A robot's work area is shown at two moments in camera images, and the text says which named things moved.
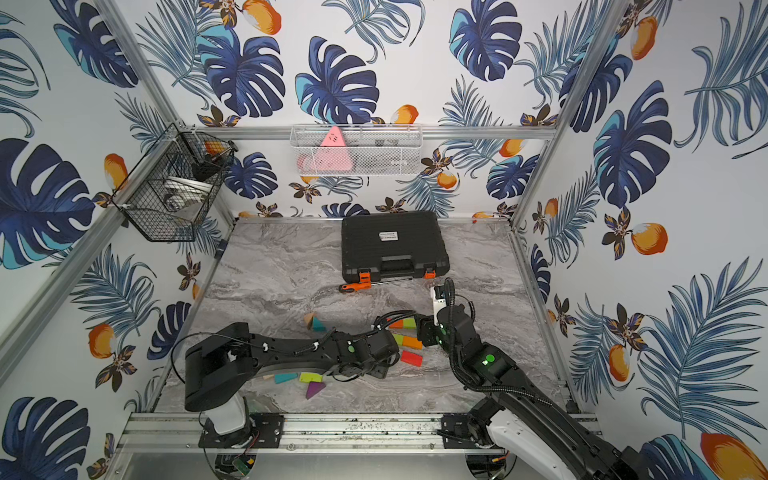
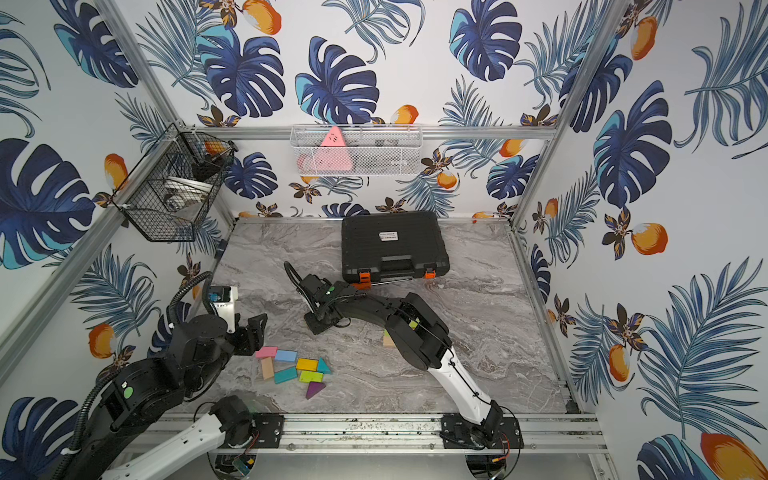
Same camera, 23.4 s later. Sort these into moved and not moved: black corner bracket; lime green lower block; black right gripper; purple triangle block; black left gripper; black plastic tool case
Moved: black right gripper; black left gripper
Not moved: black corner bracket; black plastic tool case; lime green lower block; purple triangle block
